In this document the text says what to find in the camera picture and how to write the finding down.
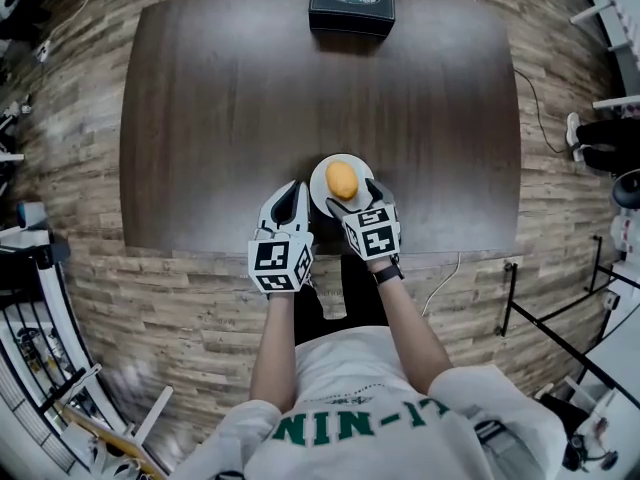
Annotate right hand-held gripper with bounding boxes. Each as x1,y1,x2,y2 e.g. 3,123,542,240
325,177,404,265

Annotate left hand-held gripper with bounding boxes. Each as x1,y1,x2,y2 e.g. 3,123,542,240
247,181,316,296

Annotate orange fruit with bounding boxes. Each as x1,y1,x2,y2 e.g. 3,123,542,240
325,161,360,203

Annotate white round plate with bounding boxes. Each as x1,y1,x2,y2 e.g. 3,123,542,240
309,153,376,218

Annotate person's left forearm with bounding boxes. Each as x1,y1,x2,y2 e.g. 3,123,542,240
248,290,298,415

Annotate person's right forearm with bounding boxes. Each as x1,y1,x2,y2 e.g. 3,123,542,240
367,257,455,395

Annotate black wristwatch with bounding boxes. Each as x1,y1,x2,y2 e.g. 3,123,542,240
371,262,406,286

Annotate person's black trousers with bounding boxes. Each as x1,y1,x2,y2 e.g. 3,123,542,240
292,252,392,350

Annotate black tissue box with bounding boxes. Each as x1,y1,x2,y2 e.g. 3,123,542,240
307,0,397,38

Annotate person's white printed shirt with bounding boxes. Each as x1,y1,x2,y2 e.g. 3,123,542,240
168,324,579,480

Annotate yellow wooden board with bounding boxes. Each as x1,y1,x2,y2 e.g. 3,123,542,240
63,401,169,480

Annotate white side table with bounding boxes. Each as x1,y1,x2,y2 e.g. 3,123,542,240
569,0,640,62

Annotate black headphones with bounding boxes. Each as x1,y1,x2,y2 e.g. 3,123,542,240
563,431,620,472

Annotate white floor cable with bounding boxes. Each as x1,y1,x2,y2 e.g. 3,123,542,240
421,251,462,318

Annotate black floor cable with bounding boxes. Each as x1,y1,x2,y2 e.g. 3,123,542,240
514,67,572,155

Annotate black metal frame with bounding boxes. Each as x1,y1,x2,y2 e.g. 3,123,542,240
499,234,640,410

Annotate thin white cable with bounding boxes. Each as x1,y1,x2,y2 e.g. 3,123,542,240
48,0,109,45

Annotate black wire shelf rack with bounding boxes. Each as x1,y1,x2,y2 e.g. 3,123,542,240
0,245,104,472

